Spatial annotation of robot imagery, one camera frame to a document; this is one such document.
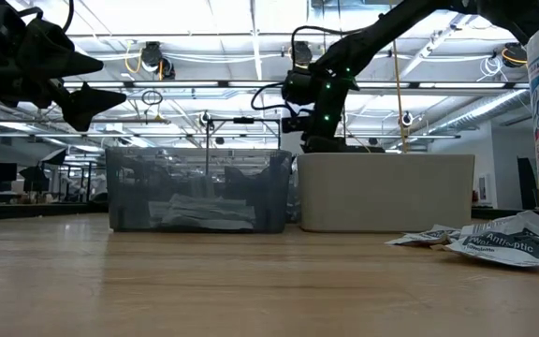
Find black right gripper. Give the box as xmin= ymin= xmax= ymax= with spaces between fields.
xmin=282 ymin=68 xmax=359 ymax=154

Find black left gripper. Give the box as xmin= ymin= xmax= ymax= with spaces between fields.
xmin=0 ymin=45 xmax=128 ymax=133

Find antiseptic towelette packet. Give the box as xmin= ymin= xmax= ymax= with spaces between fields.
xmin=384 ymin=223 xmax=462 ymax=248
xmin=444 ymin=223 xmax=539 ymax=269
xmin=460 ymin=209 xmax=539 ymax=240

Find white pillar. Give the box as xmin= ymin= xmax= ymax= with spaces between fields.
xmin=281 ymin=132 xmax=304 ymax=155

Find black flat distant monitor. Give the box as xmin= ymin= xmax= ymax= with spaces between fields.
xmin=343 ymin=143 xmax=386 ymax=154

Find grey ceiling pipe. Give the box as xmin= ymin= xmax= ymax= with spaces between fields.
xmin=0 ymin=116 xmax=172 ymax=125

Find black studio softbox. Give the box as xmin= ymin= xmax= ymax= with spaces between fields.
xmin=39 ymin=147 xmax=68 ymax=166

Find dark translucent plastic bin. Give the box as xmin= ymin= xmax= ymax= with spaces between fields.
xmin=104 ymin=146 xmax=294 ymax=234
xmin=287 ymin=156 xmax=301 ymax=223

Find grey plastic bin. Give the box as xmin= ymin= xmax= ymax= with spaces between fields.
xmin=295 ymin=152 xmax=475 ymax=233

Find long linear ceiling light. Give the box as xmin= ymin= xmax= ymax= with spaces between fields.
xmin=63 ymin=79 xmax=531 ymax=91

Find black upright panel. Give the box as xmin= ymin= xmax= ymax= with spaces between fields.
xmin=516 ymin=156 xmax=539 ymax=211

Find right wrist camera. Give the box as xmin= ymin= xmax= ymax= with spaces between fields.
xmin=281 ymin=115 xmax=313 ymax=135

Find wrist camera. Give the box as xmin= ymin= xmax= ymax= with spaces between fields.
xmin=281 ymin=115 xmax=313 ymax=135
xmin=16 ymin=17 xmax=77 ymax=65

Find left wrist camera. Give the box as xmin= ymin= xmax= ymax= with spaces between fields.
xmin=16 ymin=17 xmax=77 ymax=65

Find black hanging cable loop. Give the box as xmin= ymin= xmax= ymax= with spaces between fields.
xmin=140 ymin=88 xmax=164 ymax=107

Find black left wrist camera cable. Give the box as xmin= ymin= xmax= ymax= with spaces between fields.
xmin=16 ymin=0 xmax=75 ymax=35

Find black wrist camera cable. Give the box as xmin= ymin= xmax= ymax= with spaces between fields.
xmin=16 ymin=0 xmax=75 ymax=35
xmin=250 ymin=81 xmax=299 ymax=117

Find black ceiling cord reel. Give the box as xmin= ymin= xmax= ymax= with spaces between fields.
xmin=290 ymin=40 xmax=315 ymax=66
xmin=501 ymin=41 xmax=529 ymax=69
xmin=138 ymin=40 xmax=177 ymax=81

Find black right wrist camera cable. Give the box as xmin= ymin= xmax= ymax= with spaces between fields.
xmin=250 ymin=81 xmax=299 ymax=117

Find black overhead camera gantry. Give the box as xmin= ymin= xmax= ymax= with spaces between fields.
xmin=205 ymin=115 xmax=282 ymax=182

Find black frame workstation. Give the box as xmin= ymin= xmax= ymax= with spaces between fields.
xmin=56 ymin=158 xmax=109 ymax=203

